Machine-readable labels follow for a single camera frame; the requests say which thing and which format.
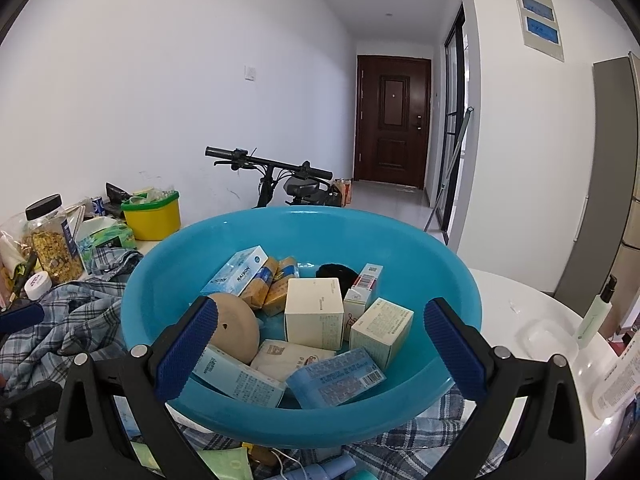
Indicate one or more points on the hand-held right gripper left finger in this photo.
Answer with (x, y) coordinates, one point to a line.
(187, 351)

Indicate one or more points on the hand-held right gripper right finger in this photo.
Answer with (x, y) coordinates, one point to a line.
(455, 355)

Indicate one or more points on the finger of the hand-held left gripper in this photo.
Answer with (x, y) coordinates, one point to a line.
(30, 397)
(20, 316)

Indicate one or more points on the pale teal printed box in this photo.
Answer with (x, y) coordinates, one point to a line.
(235, 377)

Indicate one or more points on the beige round disc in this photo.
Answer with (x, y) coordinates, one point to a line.
(237, 325)

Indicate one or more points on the green and white box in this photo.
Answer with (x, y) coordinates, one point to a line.
(382, 332)

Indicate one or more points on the blue pack with barcode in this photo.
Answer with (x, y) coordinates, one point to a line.
(335, 377)

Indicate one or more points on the blue plastic basin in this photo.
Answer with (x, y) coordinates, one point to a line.
(300, 230)

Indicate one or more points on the white desktop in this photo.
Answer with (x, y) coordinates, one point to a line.
(510, 290)

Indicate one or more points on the small white capped jar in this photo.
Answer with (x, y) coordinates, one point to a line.
(37, 285)

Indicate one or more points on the black pen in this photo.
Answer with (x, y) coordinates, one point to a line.
(22, 272)

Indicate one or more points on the blue plaid shirt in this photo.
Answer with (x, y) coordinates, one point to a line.
(75, 320)

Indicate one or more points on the clear plastic bag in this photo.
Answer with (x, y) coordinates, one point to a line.
(12, 255)

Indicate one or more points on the clear jar with black lid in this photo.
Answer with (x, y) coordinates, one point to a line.
(50, 245)

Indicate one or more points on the clear plastic container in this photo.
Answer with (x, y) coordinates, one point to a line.
(545, 337)

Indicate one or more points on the light blue tissue pack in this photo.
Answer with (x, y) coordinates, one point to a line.
(240, 270)

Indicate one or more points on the beige tissue pack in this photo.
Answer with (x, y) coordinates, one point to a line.
(285, 357)

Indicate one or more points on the red and white box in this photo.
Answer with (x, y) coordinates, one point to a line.
(362, 300)

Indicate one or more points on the green tissue pack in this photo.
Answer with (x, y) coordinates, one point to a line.
(107, 240)

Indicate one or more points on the light green packet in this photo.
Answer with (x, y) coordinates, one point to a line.
(225, 462)

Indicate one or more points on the brown round object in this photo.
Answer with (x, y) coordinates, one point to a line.
(262, 453)

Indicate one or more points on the white cardboard box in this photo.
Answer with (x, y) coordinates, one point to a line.
(315, 312)

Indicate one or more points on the yellow bucket with green rim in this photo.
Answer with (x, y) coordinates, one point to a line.
(152, 222)

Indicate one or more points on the blue and white can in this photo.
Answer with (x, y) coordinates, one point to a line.
(98, 207)

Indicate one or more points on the green pump bottle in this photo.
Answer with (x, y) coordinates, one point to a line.
(592, 320)

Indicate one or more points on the black cloth item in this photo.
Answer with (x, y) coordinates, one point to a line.
(336, 272)

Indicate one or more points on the black pouch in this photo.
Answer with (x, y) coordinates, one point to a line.
(117, 192)

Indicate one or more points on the white lotion bottle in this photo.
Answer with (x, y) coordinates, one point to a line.
(617, 380)

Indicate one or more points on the light blue bottle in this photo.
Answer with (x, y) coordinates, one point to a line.
(320, 471)

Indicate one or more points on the black bicycle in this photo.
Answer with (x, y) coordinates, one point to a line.
(265, 185)

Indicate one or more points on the grey mop pole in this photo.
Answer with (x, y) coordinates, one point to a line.
(452, 160)

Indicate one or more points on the orange shopping bag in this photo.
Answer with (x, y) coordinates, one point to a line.
(344, 191)

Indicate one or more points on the grey refrigerator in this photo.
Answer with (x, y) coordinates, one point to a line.
(610, 185)

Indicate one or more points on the brown entrance door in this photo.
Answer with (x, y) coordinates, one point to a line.
(392, 125)

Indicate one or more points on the black framed glass door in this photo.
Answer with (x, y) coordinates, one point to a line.
(446, 85)

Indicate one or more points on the white wall switch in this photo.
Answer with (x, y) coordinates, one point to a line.
(250, 73)

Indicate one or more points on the wall panel with blue windows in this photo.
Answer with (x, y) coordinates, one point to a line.
(540, 46)

